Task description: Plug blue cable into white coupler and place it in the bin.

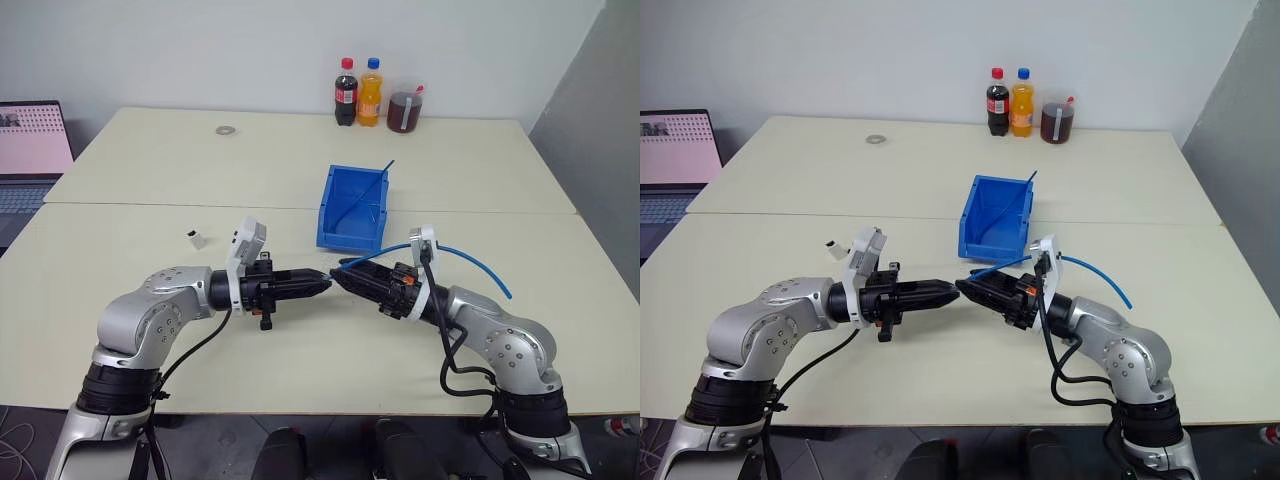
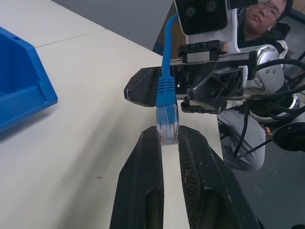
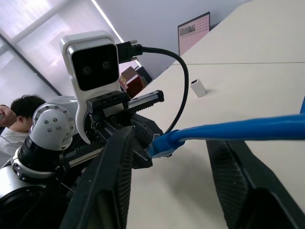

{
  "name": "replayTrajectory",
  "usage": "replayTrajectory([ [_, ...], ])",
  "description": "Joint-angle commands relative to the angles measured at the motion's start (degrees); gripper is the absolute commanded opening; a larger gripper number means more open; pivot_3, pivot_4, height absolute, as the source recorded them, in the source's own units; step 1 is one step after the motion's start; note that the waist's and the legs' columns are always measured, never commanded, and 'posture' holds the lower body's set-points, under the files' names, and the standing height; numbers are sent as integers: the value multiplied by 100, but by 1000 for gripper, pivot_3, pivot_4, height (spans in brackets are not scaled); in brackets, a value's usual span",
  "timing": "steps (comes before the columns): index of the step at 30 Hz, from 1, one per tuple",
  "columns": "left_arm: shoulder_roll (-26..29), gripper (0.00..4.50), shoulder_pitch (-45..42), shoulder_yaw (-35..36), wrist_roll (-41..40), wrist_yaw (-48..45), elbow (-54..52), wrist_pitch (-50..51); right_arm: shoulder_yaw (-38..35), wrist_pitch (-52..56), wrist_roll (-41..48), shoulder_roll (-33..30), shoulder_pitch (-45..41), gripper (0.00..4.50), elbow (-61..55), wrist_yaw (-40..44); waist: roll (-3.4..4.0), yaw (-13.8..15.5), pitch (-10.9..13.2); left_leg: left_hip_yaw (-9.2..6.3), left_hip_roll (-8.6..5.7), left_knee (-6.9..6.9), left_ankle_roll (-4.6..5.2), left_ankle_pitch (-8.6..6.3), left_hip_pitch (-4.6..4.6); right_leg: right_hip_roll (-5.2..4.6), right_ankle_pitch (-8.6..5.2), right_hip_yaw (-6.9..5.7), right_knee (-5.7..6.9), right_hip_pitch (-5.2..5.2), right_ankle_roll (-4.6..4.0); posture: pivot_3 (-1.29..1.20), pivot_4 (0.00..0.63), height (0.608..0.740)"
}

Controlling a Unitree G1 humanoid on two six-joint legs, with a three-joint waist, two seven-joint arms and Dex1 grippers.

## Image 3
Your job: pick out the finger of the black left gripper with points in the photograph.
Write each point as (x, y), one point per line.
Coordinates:
(140, 159)
(146, 127)

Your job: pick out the red and brown boxes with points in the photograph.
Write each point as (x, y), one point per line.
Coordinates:
(134, 82)

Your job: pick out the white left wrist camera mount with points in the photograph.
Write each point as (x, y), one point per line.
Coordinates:
(90, 66)

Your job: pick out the person with black hair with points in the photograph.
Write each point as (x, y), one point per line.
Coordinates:
(22, 112)

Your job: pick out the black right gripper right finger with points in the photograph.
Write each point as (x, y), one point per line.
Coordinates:
(243, 190)

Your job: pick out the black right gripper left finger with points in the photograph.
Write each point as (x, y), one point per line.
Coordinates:
(104, 181)

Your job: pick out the person's bare hand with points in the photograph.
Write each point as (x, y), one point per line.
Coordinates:
(7, 115)

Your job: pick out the computer monitor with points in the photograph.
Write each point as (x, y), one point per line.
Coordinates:
(193, 35)

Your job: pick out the white coupler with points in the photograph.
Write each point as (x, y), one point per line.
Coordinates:
(199, 88)

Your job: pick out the ceiling light strip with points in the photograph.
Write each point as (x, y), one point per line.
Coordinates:
(112, 28)

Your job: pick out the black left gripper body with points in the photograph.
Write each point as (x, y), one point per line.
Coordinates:
(109, 102)

